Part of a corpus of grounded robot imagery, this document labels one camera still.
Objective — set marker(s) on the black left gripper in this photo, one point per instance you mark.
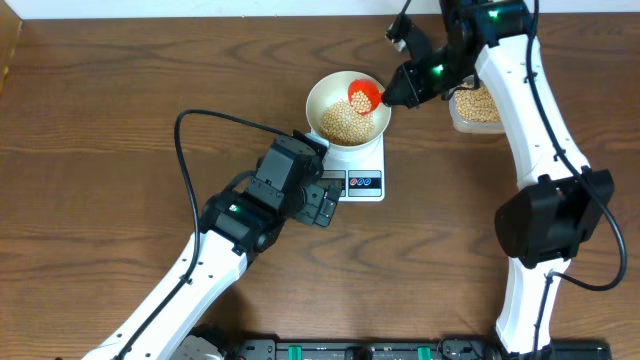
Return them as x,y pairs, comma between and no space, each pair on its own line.
313,195

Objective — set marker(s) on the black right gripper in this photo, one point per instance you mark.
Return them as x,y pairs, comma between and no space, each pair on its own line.
415,95

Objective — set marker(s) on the red measuring scoop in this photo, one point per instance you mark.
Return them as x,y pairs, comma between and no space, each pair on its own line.
370,88

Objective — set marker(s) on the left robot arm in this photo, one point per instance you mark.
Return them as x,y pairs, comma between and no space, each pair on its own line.
235,226

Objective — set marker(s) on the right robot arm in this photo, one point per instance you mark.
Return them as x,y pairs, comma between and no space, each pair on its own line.
560,198

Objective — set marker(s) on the soybeans in bowl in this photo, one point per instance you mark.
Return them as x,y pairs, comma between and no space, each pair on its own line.
342,125

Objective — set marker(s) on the white digital kitchen scale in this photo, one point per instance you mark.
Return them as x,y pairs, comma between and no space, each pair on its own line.
358,171

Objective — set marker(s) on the soybeans in scoop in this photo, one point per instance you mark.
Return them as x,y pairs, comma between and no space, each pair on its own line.
360,102

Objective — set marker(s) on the soybeans in container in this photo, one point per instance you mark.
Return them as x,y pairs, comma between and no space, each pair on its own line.
476,105

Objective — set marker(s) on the clear plastic container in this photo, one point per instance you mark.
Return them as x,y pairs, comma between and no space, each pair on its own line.
464,126

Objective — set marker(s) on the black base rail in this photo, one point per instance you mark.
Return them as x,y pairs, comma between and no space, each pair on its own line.
209,342

